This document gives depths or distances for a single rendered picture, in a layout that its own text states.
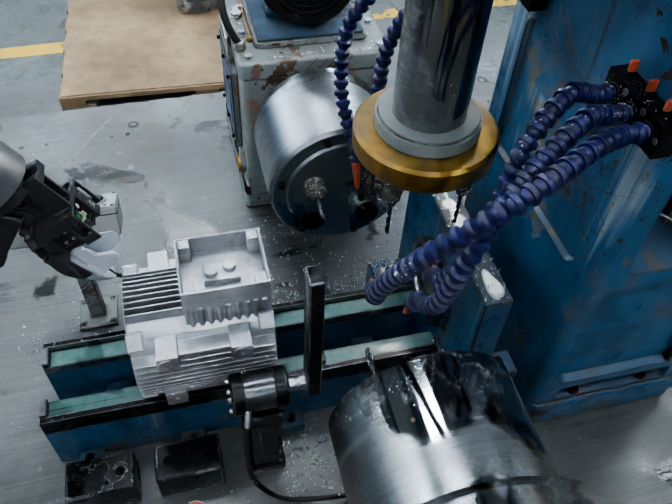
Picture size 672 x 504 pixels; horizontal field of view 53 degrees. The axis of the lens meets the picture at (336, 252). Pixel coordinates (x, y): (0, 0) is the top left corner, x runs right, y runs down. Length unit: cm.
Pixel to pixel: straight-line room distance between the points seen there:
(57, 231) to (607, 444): 92
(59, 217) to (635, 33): 69
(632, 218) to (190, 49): 261
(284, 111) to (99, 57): 212
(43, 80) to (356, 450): 284
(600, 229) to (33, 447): 92
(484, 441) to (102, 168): 112
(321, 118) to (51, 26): 281
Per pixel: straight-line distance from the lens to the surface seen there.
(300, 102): 116
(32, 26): 385
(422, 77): 75
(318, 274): 77
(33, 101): 331
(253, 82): 127
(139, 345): 94
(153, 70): 310
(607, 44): 83
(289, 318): 114
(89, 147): 169
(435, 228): 104
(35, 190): 88
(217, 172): 157
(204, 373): 97
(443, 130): 79
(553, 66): 94
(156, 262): 103
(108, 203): 113
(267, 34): 130
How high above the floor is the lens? 184
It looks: 49 degrees down
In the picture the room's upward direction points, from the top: 4 degrees clockwise
